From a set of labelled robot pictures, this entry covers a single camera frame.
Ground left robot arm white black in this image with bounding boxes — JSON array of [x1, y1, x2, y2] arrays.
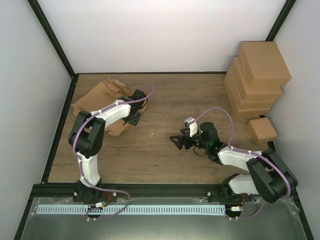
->
[[68, 89, 148, 202]]

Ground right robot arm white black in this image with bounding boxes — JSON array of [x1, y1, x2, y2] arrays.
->
[[169, 122, 298, 203]]

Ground bottom folded cardboard box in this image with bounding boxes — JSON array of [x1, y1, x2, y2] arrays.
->
[[227, 95, 273, 118]]

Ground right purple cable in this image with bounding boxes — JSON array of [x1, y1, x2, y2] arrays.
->
[[192, 107, 294, 221]]

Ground stack of flat cardboard blanks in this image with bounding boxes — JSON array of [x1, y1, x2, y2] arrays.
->
[[71, 77, 134, 137]]

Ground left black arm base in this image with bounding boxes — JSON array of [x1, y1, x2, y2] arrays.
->
[[72, 180, 117, 204]]

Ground top folded cardboard box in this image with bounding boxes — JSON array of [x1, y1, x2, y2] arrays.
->
[[238, 41, 292, 87]]

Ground folded cardboard box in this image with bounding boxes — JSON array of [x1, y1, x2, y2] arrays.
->
[[227, 56, 283, 102], [238, 41, 292, 87], [227, 95, 273, 118], [223, 76, 276, 110]]

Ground clear acrylic plate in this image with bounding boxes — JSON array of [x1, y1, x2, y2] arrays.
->
[[22, 198, 307, 240]]

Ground light blue slotted cable duct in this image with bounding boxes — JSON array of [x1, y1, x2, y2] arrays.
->
[[36, 204, 226, 216]]

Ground brown cardboard box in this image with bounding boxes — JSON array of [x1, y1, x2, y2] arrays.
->
[[246, 117, 278, 144]]

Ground purple cable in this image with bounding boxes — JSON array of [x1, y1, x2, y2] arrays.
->
[[71, 84, 155, 221], [192, 107, 294, 221]]

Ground black aluminium frame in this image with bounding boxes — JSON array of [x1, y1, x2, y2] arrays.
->
[[14, 0, 314, 240]]

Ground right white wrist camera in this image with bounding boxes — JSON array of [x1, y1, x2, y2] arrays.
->
[[183, 117, 198, 137]]

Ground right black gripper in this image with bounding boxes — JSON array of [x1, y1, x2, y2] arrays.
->
[[170, 129, 209, 151]]

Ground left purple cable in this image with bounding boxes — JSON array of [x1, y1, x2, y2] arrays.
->
[[71, 84, 155, 221]]

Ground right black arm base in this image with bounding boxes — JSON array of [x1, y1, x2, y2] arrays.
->
[[205, 173, 243, 204]]

